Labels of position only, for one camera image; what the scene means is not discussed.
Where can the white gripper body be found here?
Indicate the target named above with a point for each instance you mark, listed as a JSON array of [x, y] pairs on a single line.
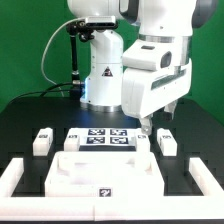
[[144, 92]]

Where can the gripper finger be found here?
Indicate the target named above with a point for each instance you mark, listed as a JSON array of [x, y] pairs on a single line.
[[170, 108], [146, 124]]

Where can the white desk top panel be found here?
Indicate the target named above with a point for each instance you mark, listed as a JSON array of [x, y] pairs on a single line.
[[123, 175]]

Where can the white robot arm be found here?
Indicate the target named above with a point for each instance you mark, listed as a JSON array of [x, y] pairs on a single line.
[[161, 21]]

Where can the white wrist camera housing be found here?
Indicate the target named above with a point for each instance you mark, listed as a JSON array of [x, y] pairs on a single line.
[[145, 55]]

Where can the marker tag base plate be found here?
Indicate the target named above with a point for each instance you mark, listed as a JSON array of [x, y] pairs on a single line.
[[107, 137]]

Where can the grey camera on stand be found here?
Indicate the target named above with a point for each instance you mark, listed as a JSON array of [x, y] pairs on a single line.
[[101, 22]]

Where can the white U-shaped fence frame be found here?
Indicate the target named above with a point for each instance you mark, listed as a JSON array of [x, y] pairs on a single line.
[[208, 206]]

